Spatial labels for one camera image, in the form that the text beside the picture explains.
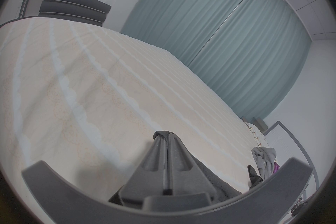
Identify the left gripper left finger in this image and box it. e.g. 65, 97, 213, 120
119, 131, 168, 205

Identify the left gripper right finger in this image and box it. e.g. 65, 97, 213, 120
167, 133, 216, 199

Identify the black long-sleeved top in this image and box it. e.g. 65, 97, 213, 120
153, 130, 263, 201

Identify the bed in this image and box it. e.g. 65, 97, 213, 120
0, 16, 319, 214

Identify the grey garment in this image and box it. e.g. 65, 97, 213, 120
251, 147, 277, 180

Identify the white printed pillow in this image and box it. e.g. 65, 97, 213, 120
244, 121, 271, 149

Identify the grey bedside table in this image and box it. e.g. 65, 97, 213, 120
243, 116, 269, 131

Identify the blue-green curtain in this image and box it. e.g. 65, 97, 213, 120
188, 0, 313, 120
121, 0, 260, 67

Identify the black chest of drawers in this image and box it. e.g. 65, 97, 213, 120
39, 0, 112, 27

